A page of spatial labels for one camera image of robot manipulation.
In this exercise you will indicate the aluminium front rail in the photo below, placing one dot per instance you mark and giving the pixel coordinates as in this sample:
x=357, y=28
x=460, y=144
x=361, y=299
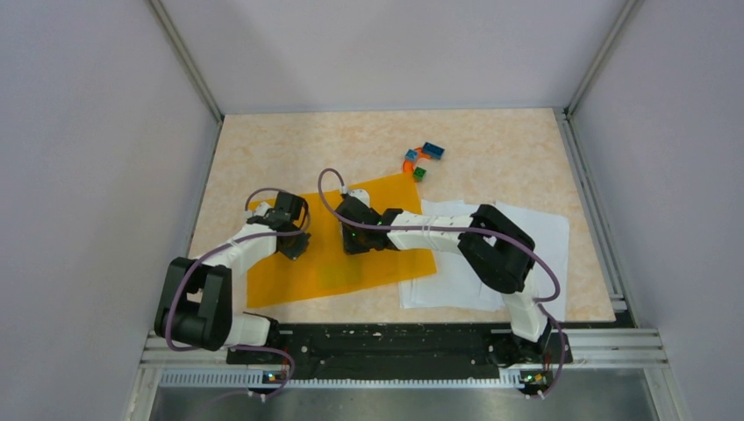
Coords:
x=600, y=348

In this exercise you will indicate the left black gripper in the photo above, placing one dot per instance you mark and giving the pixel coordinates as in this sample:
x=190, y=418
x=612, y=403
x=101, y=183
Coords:
x=302, y=243

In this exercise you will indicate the right aluminium frame post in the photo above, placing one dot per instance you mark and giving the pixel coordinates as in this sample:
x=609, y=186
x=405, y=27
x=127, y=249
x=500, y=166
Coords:
x=611, y=40

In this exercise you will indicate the white paper sheets stack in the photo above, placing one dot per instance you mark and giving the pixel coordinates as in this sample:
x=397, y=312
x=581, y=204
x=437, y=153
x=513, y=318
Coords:
x=455, y=284

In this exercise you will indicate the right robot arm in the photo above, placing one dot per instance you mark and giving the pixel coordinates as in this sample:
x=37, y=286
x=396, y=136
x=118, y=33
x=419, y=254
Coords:
x=499, y=253

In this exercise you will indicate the orange curved toy track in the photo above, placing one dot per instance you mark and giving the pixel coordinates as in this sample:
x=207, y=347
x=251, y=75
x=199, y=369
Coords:
x=408, y=167

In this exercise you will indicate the orange plastic clip folder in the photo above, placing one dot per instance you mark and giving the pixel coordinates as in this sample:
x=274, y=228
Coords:
x=326, y=270

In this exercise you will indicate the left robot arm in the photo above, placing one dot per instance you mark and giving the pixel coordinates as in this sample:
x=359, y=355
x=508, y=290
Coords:
x=203, y=303

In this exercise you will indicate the dark blue toy brick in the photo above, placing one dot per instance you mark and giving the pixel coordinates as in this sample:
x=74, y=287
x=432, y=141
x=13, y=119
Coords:
x=432, y=152

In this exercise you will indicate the green toy brick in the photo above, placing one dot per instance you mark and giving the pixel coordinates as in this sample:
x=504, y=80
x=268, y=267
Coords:
x=418, y=174

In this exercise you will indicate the white slotted cable duct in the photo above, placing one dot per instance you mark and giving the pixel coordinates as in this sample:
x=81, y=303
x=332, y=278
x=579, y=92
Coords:
x=259, y=379

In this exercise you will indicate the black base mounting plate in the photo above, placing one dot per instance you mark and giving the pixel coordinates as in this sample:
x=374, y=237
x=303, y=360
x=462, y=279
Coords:
x=391, y=368

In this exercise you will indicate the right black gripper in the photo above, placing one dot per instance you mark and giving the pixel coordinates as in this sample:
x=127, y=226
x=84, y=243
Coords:
x=352, y=247

